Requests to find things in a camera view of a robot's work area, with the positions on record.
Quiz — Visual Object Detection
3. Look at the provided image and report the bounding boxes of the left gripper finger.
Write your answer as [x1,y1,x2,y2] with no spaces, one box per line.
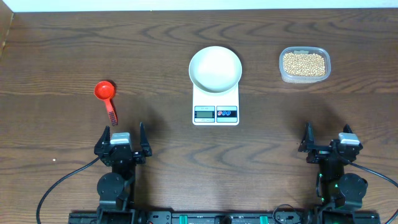
[140,122,152,156]
[95,126,110,150]

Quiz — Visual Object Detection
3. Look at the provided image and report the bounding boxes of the red plastic measuring scoop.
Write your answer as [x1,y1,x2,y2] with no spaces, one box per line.
[94,81,118,126]

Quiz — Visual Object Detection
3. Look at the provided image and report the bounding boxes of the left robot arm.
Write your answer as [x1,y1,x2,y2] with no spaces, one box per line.
[94,123,152,224]

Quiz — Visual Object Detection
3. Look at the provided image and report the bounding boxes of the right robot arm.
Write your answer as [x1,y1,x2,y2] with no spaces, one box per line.
[298,123,368,223]

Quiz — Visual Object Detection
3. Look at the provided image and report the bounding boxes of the white digital kitchen scale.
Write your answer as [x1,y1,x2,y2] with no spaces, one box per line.
[192,84,240,126]

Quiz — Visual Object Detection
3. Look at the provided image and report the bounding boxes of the white ceramic bowl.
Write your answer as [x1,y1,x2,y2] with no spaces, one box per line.
[188,46,243,95]

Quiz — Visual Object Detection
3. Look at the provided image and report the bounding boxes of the soybeans in container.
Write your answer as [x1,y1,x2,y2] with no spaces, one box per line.
[282,52,326,77]

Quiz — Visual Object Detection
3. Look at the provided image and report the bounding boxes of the clear plastic container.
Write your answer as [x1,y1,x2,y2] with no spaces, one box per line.
[279,47,331,84]

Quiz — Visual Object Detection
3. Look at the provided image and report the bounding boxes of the right black cable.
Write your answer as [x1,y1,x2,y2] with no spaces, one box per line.
[335,149,398,224]

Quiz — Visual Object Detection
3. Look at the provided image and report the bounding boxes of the black cable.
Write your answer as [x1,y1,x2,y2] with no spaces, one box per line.
[335,149,398,224]
[35,156,102,224]

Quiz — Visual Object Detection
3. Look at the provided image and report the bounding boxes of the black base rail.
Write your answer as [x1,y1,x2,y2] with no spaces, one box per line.
[68,210,381,224]

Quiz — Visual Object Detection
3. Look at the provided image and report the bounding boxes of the left black cable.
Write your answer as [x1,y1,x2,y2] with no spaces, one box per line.
[35,156,102,224]

